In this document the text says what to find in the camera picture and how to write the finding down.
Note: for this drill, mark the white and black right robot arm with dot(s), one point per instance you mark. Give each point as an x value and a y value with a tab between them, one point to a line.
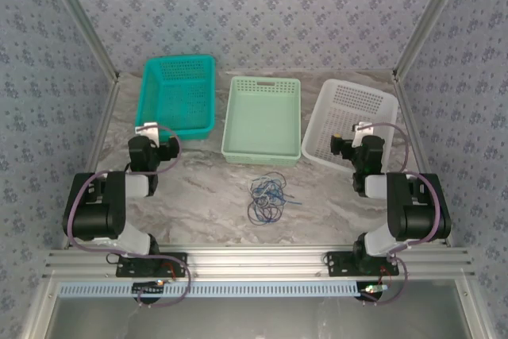
416	216

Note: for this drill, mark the aluminium frame post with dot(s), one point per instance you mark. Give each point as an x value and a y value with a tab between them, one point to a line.
430	17
81	17

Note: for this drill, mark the small black circuit board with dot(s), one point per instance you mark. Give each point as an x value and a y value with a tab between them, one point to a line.
148	287
373	288

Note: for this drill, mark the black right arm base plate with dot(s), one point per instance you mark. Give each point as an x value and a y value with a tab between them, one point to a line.
337	263

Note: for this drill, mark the aluminium lower frame bar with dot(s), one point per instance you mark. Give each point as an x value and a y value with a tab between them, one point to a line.
474	311
39	307

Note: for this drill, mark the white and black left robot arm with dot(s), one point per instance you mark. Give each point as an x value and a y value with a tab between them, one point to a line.
95	216

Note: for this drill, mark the white plastic basket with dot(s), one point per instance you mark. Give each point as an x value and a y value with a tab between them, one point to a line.
349	101

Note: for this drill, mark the aluminium mounting rail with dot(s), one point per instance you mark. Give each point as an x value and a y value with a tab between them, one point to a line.
254	263

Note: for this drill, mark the mint green plastic basket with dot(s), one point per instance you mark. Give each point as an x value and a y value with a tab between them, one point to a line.
260	124

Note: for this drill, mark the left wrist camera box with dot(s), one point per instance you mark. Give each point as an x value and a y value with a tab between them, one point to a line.
147	129

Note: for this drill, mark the teal plastic basket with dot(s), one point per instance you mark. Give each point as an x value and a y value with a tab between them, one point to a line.
178	116

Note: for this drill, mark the grey metal panel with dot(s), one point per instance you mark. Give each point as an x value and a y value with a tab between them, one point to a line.
254	319

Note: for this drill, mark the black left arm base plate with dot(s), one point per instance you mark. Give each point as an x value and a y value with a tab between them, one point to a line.
178	265

